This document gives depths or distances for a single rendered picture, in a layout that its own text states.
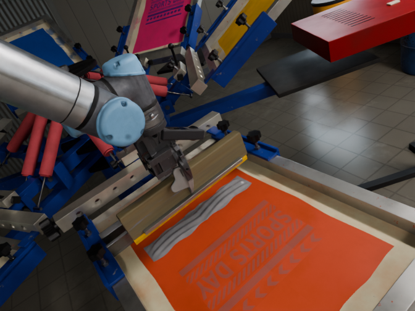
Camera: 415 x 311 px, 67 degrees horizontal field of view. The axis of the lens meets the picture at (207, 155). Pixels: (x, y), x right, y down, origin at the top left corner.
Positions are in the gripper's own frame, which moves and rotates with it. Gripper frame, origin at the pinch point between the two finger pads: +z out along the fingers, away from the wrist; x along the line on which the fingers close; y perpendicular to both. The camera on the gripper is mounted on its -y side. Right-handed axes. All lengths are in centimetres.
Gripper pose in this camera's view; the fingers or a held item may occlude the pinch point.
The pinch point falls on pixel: (188, 184)
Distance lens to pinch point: 81.6
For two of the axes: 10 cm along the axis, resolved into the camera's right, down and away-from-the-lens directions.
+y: -7.6, 5.4, -3.5
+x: 5.6, 2.9, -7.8
